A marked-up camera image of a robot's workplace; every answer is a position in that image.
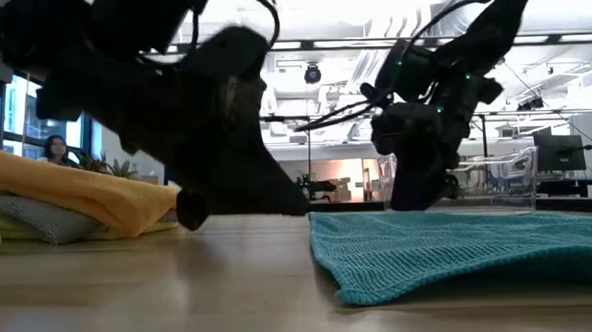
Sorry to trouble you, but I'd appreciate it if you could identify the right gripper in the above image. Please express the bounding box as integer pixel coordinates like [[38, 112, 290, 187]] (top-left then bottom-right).
[[366, 69, 509, 214]]

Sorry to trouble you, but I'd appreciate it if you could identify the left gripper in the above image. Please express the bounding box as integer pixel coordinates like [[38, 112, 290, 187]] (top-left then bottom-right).
[[32, 23, 313, 238]]

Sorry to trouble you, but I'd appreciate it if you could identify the teal microfiber towel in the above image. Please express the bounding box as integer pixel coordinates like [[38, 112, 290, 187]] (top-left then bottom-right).
[[307, 199, 592, 309]]

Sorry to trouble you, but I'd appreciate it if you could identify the orange microfiber towel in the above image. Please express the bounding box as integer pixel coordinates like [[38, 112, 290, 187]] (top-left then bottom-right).
[[0, 135, 181, 245]]

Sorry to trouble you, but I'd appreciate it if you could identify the grey microfiber towel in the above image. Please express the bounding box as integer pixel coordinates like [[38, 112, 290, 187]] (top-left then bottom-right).
[[0, 189, 103, 249]]

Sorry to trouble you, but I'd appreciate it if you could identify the yellow microfiber towel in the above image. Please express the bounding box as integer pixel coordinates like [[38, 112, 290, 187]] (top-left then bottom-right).
[[0, 199, 180, 246]]

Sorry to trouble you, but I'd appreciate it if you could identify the black background robot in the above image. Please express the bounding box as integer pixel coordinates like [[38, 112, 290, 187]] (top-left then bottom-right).
[[295, 171, 352, 200]]

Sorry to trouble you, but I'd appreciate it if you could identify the clear plastic bin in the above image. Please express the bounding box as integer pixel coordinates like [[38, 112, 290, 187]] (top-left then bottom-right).
[[374, 144, 542, 216]]

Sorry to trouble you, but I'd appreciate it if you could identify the dark computer monitor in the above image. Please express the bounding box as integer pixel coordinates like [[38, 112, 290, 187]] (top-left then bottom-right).
[[532, 125, 587, 174]]

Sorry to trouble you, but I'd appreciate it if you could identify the small potted succulent plant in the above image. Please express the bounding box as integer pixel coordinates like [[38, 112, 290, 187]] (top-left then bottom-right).
[[77, 150, 140, 182]]

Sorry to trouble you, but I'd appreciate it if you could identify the person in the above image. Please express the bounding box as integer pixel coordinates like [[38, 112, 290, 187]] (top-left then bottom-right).
[[36, 133, 80, 171]]

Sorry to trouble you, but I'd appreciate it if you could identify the black background workstation frame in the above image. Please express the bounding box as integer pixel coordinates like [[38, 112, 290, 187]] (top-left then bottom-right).
[[258, 113, 318, 187]]

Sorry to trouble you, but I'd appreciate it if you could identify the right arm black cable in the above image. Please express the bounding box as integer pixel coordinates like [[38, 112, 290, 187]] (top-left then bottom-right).
[[288, 0, 505, 133]]

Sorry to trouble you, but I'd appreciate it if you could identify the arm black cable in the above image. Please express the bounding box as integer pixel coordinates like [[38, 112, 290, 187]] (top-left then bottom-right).
[[183, 0, 282, 57], [288, 0, 505, 133]]

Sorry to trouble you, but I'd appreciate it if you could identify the black overhead camera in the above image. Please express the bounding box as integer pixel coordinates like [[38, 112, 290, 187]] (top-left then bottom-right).
[[303, 63, 323, 86]]

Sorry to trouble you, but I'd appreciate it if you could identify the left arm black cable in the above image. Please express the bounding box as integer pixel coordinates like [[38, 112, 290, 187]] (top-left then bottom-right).
[[183, 0, 282, 57]]

